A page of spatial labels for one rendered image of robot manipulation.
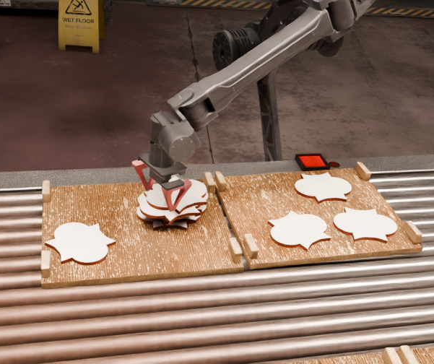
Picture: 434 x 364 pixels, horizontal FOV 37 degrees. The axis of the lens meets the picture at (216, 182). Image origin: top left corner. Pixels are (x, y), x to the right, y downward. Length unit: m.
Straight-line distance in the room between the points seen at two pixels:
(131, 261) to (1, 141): 2.50
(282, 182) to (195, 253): 0.38
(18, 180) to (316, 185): 0.74
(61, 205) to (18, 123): 2.46
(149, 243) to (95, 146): 2.31
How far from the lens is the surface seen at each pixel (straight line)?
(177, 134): 1.28
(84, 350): 1.22
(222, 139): 3.81
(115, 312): 1.29
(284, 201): 1.58
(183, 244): 1.41
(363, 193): 1.68
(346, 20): 1.45
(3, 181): 1.68
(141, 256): 1.38
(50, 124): 3.94
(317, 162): 1.79
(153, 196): 1.46
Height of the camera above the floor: 1.80
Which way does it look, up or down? 32 degrees down
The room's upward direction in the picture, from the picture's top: 5 degrees clockwise
